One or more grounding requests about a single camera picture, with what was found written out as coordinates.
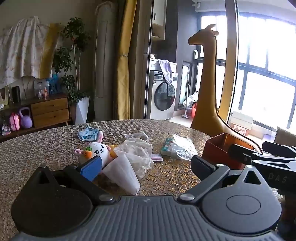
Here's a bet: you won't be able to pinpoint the tan giraffe shaped chair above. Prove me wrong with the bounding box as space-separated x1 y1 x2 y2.
188 24 262 153

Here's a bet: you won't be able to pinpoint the yellow curtain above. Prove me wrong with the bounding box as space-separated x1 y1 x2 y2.
116 0 137 120

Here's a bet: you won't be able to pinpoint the wooden drawer cabinet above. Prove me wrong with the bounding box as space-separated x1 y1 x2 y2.
1 94 71 142

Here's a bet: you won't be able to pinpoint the yellow rubber chicken toy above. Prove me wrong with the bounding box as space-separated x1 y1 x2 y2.
109 145 117 159

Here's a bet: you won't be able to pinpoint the white bunny plush toy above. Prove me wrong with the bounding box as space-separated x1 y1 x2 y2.
74 131 116 167

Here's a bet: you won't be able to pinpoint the pink toy case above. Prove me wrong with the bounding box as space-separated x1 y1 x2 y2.
9 113 20 131

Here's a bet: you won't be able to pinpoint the purple towel on washer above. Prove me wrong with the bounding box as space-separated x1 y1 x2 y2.
158 59 173 84

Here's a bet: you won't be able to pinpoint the red bucket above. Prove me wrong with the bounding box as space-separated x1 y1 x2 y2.
191 102 197 118

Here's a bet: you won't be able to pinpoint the tall covered air conditioner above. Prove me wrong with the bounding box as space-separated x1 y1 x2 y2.
93 1 117 121

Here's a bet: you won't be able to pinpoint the small pink white sachet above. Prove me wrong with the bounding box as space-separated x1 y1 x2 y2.
151 154 163 162

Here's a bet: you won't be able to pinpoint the bag of cotton swabs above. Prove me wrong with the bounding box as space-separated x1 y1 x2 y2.
124 132 149 141

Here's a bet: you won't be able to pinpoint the clear plastic bag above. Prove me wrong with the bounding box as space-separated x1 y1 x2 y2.
171 135 198 161

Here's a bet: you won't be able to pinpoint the rolled beige mat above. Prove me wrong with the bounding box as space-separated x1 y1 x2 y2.
274 127 296 147

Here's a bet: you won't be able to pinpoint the white floral draped cloth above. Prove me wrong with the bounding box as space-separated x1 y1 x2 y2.
1 16 52 87

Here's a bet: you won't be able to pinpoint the potted green tree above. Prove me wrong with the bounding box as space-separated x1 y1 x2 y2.
52 17 91 104

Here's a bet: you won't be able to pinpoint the white plant pot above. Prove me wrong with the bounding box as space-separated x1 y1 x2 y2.
70 97 89 125

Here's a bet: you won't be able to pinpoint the white fabric piece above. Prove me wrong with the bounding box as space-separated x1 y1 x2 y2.
102 154 140 195

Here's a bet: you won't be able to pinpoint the blue cartoon face mask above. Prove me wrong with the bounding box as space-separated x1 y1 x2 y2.
77 126 99 142

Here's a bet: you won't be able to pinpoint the teal white tissue pack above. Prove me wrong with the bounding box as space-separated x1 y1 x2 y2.
161 138 174 156

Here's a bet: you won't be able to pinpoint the purple kettlebell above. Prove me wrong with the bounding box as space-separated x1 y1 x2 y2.
18 106 33 129

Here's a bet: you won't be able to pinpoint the front load washing machine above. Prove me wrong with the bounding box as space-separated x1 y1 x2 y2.
146 59 178 120

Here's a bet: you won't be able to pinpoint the red white cardboard box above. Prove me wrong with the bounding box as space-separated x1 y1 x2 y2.
230 111 253 136

